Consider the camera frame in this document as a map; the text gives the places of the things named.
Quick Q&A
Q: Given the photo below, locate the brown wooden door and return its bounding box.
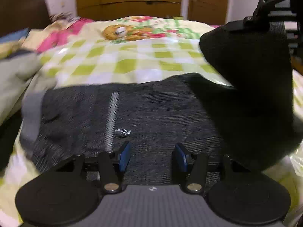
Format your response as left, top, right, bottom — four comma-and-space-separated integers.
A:
188, 0, 228, 25

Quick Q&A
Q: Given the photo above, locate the green white checkered plastic sheet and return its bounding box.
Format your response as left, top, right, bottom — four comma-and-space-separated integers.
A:
1, 38, 302, 226

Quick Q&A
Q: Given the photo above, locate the dark navy folded garment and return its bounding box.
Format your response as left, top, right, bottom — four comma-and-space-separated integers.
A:
0, 49, 34, 173

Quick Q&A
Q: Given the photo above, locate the cartoon print bed quilt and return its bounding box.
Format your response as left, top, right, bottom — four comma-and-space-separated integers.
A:
0, 15, 221, 60

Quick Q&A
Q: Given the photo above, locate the grey folded garment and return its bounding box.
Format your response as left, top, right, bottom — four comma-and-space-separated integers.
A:
1, 53, 57, 124

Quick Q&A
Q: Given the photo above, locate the blue cloth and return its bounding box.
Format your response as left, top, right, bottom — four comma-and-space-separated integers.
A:
0, 28, 30, 43

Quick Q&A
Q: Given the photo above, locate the dark brown headboard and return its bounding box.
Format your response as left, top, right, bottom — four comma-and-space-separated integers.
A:
0, 0, 51, 36

